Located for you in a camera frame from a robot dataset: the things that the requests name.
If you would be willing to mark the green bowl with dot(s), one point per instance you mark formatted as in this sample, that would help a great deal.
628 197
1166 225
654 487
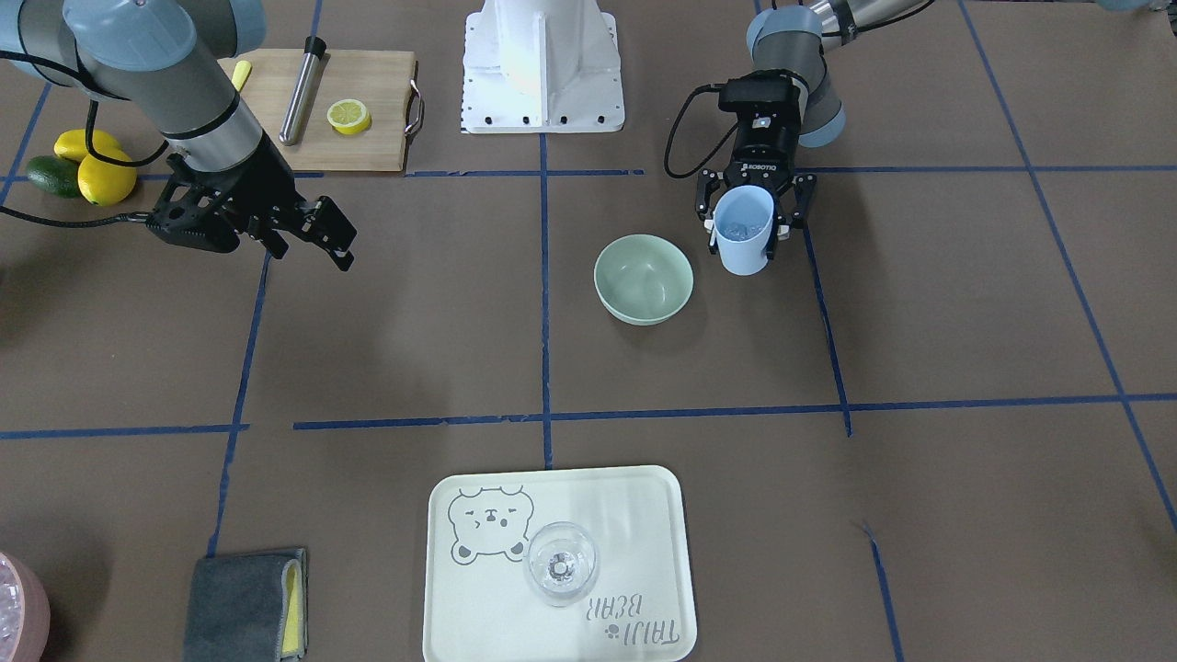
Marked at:
642 279

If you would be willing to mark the lemon half slice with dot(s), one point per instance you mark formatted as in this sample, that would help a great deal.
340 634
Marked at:
348 116

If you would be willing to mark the green lime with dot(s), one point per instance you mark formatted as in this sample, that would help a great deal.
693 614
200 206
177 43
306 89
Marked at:
54 175

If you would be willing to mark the light blue plastic cup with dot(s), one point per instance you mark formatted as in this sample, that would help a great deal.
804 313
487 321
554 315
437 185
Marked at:
743 226

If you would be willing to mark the yellow lemon upper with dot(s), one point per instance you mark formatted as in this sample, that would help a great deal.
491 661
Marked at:
104 184

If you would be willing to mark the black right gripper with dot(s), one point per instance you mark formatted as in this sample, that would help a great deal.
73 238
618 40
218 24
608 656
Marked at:
260 183

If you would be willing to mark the pink bowl with ice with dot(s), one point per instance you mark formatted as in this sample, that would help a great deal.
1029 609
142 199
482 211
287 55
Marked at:
25 612

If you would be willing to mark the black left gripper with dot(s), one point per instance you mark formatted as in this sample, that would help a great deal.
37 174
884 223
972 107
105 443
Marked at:
759 149

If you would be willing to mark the wooden cutting board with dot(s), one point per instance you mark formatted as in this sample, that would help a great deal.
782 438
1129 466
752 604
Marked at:
381 80

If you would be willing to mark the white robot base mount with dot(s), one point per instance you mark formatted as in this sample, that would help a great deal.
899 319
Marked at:
541 67

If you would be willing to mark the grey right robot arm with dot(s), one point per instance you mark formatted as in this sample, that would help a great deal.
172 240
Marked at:
165 57

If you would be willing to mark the grey folded cloth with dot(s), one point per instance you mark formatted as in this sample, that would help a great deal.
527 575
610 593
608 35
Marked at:
248 607

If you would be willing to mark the cream bear tray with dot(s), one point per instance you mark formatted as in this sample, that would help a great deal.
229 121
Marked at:
478 605

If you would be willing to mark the clear wine glass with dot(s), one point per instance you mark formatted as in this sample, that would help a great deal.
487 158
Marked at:
562 563

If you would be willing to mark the yellow plastic knife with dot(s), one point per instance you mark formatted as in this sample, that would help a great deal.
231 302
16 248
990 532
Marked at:
240 73

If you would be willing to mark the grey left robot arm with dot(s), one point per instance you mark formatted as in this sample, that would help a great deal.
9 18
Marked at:
793 39

